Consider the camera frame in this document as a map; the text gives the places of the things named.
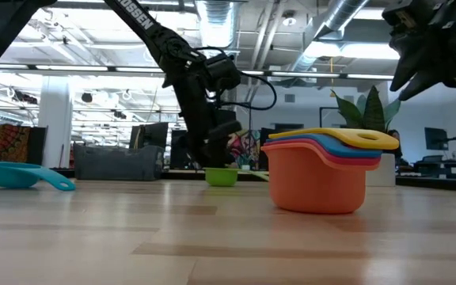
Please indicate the black aluminium table frame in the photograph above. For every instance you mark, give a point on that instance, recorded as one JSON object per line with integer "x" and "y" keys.
{"x": 180, "y": 174}

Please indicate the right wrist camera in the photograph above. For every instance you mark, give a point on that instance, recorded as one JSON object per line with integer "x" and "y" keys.
{"x": 398, "y": 16}

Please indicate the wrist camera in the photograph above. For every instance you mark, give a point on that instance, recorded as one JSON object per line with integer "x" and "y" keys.
{"x": 223, "y": 71}
{"x": 398, "y": 16}

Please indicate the white plant pot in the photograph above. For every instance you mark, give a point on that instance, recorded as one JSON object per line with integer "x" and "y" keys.
{"x": 382, "y": 174}

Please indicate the teal measuring cup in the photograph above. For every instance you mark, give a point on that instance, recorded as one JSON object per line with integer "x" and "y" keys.
{"x": 14, "y": 176}

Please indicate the white column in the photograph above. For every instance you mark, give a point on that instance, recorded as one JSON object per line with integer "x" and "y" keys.
{"x": 55, "y": 118}

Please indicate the blue measuring cup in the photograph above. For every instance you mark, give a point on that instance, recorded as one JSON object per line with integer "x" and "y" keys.
{"x": 333, "y": 145}

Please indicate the colourful mural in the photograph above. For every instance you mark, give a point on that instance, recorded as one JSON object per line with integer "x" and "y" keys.
{"x": 248, "y": 148}

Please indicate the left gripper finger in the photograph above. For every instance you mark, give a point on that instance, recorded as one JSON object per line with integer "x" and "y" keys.
{"x": 221, "y": 146}
{"x": 203, "y": 148}

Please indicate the monitor on arm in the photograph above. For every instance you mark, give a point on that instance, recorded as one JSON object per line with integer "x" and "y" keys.
{"x": 435, "y": 138}

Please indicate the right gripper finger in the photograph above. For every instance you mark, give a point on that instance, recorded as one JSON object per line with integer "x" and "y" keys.
{"x": 430, "y": 81}
{"x": 410, "y": 63}

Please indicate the dark grey basket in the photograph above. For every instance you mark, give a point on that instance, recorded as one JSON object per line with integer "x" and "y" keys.
{"x": 117, "y": 164}

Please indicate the patterned orange artwork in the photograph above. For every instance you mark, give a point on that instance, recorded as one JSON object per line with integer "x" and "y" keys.
{"x": 10, "y": 142}

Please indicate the green artificial plant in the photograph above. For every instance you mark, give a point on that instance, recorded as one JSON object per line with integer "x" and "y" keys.
{"x": 372, "y": 109}

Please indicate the orange measuring cup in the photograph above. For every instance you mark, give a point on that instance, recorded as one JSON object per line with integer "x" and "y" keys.
{"x": 311, "y": 186}

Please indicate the dark monitor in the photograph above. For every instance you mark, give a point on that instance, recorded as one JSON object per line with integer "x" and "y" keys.
{"x": 153, "y": 132}

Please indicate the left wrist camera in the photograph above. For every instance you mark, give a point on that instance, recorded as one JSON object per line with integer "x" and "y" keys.
{"x": 223, "y": 71}

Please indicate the person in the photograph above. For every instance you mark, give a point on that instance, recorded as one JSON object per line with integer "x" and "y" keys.
{"x": 396, "y": 144}

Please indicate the green measuring cup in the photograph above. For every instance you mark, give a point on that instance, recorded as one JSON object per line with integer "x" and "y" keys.
{"x": 221, "y": 177}

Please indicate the yellow measuring cup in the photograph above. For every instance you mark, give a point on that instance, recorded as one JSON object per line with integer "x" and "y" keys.
{"x": 386, "y": 143}

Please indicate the red measuring cup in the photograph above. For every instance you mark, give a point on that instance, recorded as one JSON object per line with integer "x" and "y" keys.
{"x": 370, "y": 161}

